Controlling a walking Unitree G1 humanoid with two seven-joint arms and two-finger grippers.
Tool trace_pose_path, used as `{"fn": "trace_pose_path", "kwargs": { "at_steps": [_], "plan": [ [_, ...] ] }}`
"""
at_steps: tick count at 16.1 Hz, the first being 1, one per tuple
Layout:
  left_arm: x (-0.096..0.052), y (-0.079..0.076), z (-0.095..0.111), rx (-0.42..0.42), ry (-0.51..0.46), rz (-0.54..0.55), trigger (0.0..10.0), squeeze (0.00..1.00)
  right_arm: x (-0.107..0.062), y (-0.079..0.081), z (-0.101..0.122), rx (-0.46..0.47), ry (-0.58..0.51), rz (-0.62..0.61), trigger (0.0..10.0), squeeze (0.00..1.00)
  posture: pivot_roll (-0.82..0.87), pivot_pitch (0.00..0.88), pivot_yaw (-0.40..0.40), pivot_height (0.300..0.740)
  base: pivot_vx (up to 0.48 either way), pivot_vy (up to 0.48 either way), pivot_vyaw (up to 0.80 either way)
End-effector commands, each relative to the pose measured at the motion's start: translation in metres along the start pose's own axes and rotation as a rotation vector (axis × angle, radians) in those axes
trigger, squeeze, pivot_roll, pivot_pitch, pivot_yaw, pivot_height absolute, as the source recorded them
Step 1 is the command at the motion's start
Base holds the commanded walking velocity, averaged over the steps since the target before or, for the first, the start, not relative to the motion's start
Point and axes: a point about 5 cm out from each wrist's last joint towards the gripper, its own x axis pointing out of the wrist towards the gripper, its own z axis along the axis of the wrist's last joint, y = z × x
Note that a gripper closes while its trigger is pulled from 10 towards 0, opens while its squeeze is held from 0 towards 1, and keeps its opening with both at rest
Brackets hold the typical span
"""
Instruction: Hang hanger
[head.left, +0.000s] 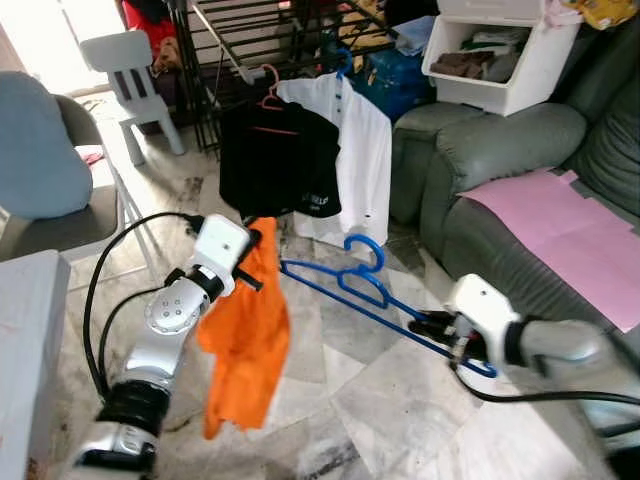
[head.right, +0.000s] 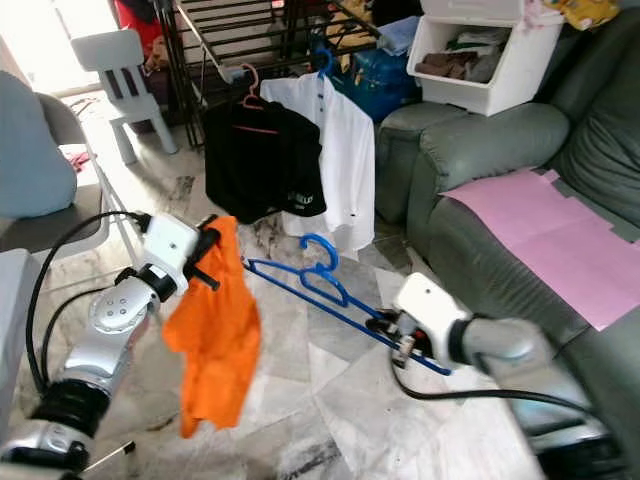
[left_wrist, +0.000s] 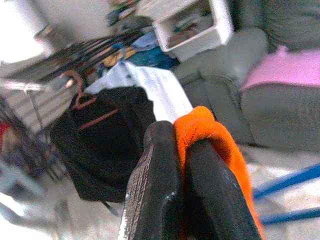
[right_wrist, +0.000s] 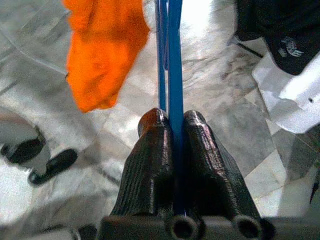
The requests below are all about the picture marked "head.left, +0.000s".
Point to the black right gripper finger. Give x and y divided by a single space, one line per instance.
432 332
430 318

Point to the blue plastic hanger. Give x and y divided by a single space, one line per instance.
370 300
343 75

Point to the orange shirt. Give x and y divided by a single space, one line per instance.
245 340

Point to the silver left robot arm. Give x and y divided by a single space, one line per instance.
165 320

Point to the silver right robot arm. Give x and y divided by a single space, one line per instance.
570 345

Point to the pink hanger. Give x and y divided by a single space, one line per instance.
270 100

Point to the black shirt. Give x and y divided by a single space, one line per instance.
275 165

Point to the white shirt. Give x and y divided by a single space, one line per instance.
365 160

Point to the pink sheet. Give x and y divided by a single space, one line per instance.
570 240

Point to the grey folding chair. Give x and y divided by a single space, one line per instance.
100 215

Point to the grey green sofa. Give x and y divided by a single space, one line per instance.
500 140

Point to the blue bag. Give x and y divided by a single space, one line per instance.
395 85

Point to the black drying rack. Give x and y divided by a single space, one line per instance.
230 30

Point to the pale plastic kids chair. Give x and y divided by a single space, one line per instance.
130 55

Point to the blue cushion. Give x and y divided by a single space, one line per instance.
40 150

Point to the white storage bin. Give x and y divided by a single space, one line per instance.
530 85

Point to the red garment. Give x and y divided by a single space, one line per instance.
142 20

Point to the yellow cloth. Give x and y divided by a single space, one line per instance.
605 12

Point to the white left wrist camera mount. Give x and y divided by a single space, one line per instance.
220 250

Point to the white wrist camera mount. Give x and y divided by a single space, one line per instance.
482 310
220 250

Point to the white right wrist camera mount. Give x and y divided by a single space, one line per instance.
482 310

